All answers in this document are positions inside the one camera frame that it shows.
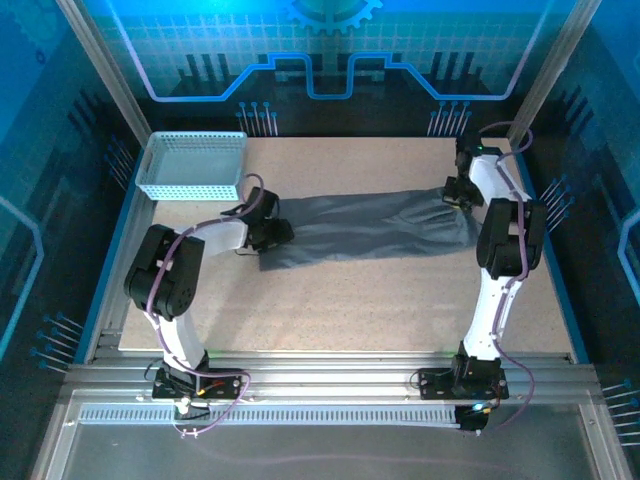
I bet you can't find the grey t-shirt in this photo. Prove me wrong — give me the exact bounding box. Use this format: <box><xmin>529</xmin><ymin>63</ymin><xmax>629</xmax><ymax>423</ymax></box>
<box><xmin>258</xmin><ymin>187</ymin><xmax>484</xmax><ymax>272</ymax></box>

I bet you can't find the light blue plastic basket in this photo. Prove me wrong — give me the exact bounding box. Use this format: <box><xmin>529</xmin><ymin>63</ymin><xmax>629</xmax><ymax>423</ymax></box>
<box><xmin>132</xmin><ymin>130</ymin><xmax>249</xmax><ymax>202</ymax></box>

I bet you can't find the grey metal front plate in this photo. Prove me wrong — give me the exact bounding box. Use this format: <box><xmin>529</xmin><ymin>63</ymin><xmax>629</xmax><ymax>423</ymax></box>
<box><xmin>34</xmin><ymin>424</ymin><xmax>631</xmax><ymax>480</ymax></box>

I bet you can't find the black controller box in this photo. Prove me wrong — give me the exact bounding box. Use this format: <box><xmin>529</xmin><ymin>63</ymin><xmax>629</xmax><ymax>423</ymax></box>
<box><xmin>454</xmin><ymin>402</ymin><xmax>501</xmax><ymax>435</ymax></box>

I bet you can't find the aluminium mounting rail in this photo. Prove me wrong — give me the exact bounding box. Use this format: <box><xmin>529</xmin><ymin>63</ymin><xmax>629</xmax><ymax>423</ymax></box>
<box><xmin>64</xmin><ymin>349</ymin><xmax>601</xmax><ymax>401</ymax></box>

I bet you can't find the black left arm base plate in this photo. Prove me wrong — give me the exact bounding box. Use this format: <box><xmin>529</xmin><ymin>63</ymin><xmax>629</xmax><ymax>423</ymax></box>
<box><xmin>152</xmin><ymin>367</ymin><xmax>245</xmax><ymax>401</ymax></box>

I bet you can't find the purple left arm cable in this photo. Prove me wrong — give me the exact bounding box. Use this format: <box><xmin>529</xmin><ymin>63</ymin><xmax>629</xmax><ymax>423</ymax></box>
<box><xmin>144</xmin><ymin>172</ymin><xmax>266</xmax><ymax>440</ymax></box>

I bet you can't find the aluminium frame post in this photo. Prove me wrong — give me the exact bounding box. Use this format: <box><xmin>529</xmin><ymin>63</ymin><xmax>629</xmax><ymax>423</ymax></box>
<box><xmin>505</xmin><ymin>0</ymin><xmax>604</xmax><ymax>149</ymax></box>
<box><xmin>53</xmin><ymin>0</ymin><xmax>155</xmax><ymax>147</ymax></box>

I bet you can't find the slotted grey cable duct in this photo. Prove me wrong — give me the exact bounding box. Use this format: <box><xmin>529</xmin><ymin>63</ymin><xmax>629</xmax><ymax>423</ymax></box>
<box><xmin>78</xmin><ymin>403</ymin><xmax>461</xmax><ymax>427</ymax></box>

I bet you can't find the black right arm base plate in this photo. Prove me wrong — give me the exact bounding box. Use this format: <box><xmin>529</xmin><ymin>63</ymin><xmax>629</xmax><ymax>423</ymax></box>
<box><xmin>417</xmin><ymin>367</ymin><xmax>510</xmax><ymax>401</ymax></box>

